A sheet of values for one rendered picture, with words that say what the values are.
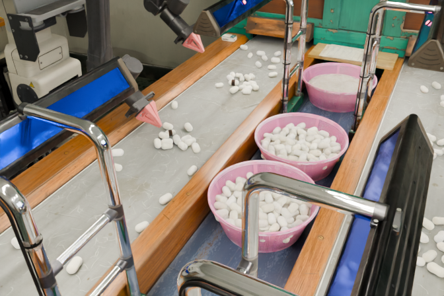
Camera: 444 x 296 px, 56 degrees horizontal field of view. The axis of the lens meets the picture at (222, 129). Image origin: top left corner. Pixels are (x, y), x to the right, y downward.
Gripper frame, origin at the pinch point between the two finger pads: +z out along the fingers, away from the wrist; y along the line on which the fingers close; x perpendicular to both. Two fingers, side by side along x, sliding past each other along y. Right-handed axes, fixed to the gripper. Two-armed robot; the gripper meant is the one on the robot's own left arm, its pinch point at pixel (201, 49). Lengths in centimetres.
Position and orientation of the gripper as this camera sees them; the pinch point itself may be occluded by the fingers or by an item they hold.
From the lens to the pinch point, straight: 159.2
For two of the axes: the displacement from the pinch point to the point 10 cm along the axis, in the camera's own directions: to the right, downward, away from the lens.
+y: 4.6, -4.8, 7.4
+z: 6.9, 7.2, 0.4
